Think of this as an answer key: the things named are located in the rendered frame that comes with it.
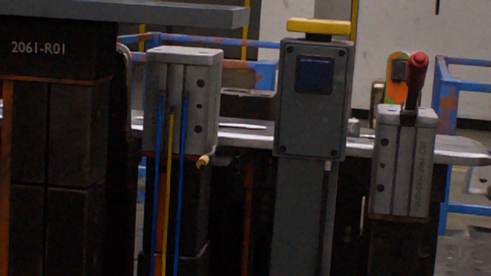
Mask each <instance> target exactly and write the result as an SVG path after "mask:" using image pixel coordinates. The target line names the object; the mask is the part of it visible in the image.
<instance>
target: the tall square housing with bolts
mask: <svg viewBox="0 0 491 276"><path fill-rule="evenodd" d="M223 57H224V51H223V50H221V49H213V48H193V47H183V46H172V45H163V46H160V47H159V48H154V49H151V50H148V51H147V52H146V74H145V90H144V106H143V136H142V150H141V151H140V155H141V156H146V157H147V161H146V177H145V193H144V209H143V238H142V250H141V251H140V253H139V254H138V255H137V276H209V265H210V260H209V252H210V240H209V239H207V230H208V217H209V193H210V179H211V166H212V158H210V159H209V162H208V163H207V164H206V165H205V168H204V169H197V167H196V161H197V160H198V159H199V158H200V157H201V156H202V155H203V154H205V153H210V148H211V146H212V145H215V144H218V143H217V137H218V125H219V100H220V87H221V74H222V63H223Z"/></svg>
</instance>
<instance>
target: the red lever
mask: <svg viewBox="0 0 491 276"><path fill-rule="evenodd" d="M429 62H430V59H429V57H428V55H427V54H426V53H424V52H422V51H416V52H414V53H412V55H411V56H410V60H409V64H408V69H407V77H406V80H405V84H406V85H407V87H408V89H407V96H406V100H403V101H402V104H401V106H400V109H399V119H400V124H401V125H411V126H415V124H416V121H417V118H418V114H419V110H418V102H417V98H418V94H419V91H420V90H422V89H423V86H424V84H425V80H426V76H427V69H428V66H429Z"/></svg>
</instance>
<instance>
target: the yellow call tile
mask: <svg viewBox="0 0 491 276"><path fill-rule="evenodd" d="M286 30H287V31H293V32H305V40H309V41H328V42H331V39H332V35H337V36H348V35H349V34H350V31H351V23H350V22H349V21H328V20H325V19H317V18H295V17H294V18H290V19H288V20H287V23H286Z"/></svg>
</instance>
